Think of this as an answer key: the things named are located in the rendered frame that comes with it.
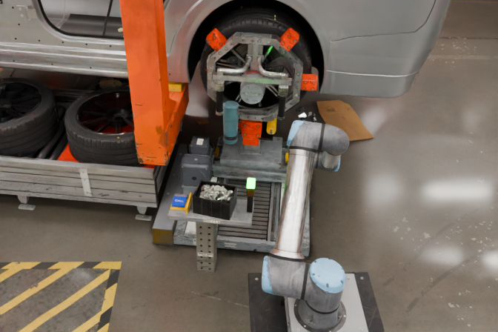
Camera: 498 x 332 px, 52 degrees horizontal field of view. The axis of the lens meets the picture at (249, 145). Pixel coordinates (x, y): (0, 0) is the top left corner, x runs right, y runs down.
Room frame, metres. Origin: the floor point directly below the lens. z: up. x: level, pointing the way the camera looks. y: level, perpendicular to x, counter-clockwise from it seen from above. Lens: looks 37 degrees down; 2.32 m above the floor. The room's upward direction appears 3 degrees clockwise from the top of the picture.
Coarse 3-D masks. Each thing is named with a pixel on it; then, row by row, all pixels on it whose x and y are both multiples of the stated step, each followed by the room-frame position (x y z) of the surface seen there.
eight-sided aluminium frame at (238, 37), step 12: (240, 36) 2.59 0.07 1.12; (252, 36) 2.60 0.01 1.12; (264, 36) 2.63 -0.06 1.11; (276, 36) 2.61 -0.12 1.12; (228, 48) 2.60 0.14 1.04; (276, 48) 2.58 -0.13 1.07; (216, 60) 2.60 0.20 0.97; (288, 60) 2.58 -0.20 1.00; (300, 60) 2.62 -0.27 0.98; (300, 72) 2.57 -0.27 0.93; (300, 84) 2.57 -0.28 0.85; (288, 96) 2.63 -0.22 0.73; (276, 108) 2.60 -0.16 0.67; (288, 108) 2.57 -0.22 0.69; (252, 120) 2.59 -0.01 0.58; (264, 120) 2.58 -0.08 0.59
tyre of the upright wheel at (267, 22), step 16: (224, 16) 2.89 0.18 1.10; (240, 16) 2.76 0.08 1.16; (256, 16) 2.73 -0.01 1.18; (272, 16) 2.77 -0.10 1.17; (288, 16) 2.86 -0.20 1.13; (224, 32) 2.68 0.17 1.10; (256, 32) 2.67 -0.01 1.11; (272, 32) 2.66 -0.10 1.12; (304, 32) 2.86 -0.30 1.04; (208, 48) 2.69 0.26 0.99; (304, 48) 2.67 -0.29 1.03; (304, 64) 2.65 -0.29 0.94
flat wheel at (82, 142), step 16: (96, 96) 2.90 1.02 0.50; (112, 96) 2.95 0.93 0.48; (128, 96) 2.97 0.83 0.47; (80, 112) 2.72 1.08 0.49; (96, 112) 2.74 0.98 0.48; (112, 112) 2.78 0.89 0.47; (128, 112) 2.77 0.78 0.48; (80, 128) 2.53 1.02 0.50; (80, 144) 2.45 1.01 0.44; (96, 144) 2.41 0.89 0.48; (112, 144) 2.41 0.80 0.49; (128, 144) 2.43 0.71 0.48; (80, 160) 2.47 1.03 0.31; (96, 160) 2.41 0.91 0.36; (112, 160) 2.41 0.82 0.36; (128, 160) 2.43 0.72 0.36
